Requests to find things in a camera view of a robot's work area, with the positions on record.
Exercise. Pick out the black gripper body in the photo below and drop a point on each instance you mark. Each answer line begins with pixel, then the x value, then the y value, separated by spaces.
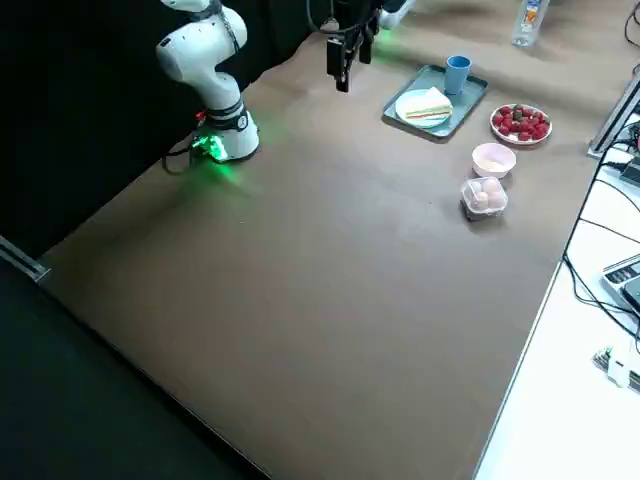
pixel 357 12

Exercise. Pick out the triangular white bread sandwich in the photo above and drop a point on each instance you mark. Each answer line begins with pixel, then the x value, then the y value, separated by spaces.
pixel 430 105

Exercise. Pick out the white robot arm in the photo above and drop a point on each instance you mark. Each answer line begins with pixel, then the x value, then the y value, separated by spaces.
pixel 200 50
pixel 395 15

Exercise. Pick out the pale round plate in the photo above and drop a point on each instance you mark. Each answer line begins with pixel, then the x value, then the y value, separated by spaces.
pixel 402 110

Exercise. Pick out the blue cup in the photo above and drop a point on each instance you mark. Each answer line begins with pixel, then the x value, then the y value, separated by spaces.
pixel 457 75

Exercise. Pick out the teal rectangular tray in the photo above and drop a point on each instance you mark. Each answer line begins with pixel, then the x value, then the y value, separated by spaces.
pixel 470 95

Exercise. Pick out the white strawberry plate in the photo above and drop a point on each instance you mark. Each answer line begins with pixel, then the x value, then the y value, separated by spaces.
pixel 520 141

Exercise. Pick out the red strawberry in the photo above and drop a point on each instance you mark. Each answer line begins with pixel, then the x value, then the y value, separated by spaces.
pixel 511 131
pixel 524 135
pixel 537 132
pixel 539 120
pixel 501 117
pixel 500 128

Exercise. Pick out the clear bottle with blue cap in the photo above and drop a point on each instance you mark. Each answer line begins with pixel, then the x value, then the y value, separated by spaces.
pixel 527 25

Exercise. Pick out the brown egg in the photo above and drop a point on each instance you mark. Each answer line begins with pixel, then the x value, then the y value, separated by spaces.
pixel 492 186
pixel 481 201

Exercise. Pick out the clear plastic egg box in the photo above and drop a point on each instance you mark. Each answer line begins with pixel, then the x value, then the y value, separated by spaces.
pixel 482 214

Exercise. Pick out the hub with red plugs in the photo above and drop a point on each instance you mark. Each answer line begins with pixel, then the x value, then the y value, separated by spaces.
pixel 635 134

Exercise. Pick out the dark grey flat device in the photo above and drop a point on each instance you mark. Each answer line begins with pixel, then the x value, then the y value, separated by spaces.
pixel 632 171

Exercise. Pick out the grey keypad device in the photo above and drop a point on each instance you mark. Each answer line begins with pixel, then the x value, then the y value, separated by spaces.
pixel 622 272

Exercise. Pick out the white desk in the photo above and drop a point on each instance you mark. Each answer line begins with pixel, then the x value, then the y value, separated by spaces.
pixel 550 400

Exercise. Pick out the white plug adapter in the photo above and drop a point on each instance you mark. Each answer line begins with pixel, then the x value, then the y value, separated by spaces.
pixel 617 370

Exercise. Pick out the aluminium post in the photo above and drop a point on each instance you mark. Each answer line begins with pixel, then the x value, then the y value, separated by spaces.
pixel 615 115

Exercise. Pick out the aluminium frame bar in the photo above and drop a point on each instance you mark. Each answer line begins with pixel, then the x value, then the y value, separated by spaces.
pixel 22 262

